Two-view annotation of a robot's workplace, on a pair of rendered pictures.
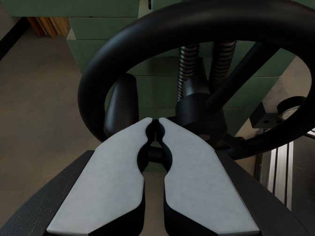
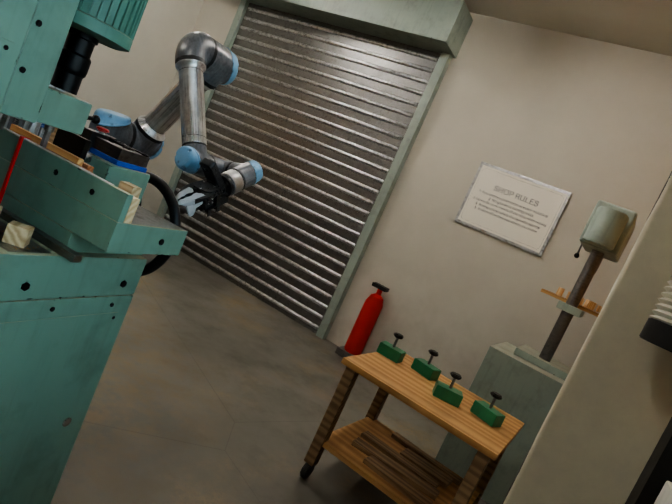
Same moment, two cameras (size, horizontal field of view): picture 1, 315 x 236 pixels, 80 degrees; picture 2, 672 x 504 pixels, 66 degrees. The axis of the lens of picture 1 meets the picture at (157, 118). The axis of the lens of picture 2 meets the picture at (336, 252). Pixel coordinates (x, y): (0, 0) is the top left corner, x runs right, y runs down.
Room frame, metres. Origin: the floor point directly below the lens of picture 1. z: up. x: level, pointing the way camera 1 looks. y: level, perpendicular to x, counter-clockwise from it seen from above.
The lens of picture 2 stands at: (1.24, 0.92, 1.11)
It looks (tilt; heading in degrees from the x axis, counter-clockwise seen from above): 6 degrees down; 200
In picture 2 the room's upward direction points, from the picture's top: 24 degrees clockwise
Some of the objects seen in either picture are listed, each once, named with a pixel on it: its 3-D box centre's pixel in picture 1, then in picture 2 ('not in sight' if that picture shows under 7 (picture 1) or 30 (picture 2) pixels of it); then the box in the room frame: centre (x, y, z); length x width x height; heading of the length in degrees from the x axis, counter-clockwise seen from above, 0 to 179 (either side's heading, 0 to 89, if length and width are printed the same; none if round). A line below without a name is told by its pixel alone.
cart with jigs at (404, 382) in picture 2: not in sight; (416, 435); (-0.91, 0.78, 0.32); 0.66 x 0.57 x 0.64; 82
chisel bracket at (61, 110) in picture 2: not in sight; (46, 108); (0.49, -0.05, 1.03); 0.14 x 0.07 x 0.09; 1
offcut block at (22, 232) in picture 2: not in sight; (18, 234); (0.59, 0.12, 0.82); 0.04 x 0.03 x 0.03; 130
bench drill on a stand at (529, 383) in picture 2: not in sight; (548, 351); (-1.67, 1.15, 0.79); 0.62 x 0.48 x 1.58; 171
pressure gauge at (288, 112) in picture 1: (290, 109); not in sight; (0.26, -0.31, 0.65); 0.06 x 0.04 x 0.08; 91
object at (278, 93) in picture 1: (267, 104); not in sight; (0.33, -0.31, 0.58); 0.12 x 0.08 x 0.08; 1
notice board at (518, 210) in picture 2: not in sight; (510, 207); (-2.49, 0.59, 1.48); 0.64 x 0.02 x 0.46; 83
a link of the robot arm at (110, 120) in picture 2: not in sight; (109, 130); (-0.14, -0.53, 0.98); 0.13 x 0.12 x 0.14; 173
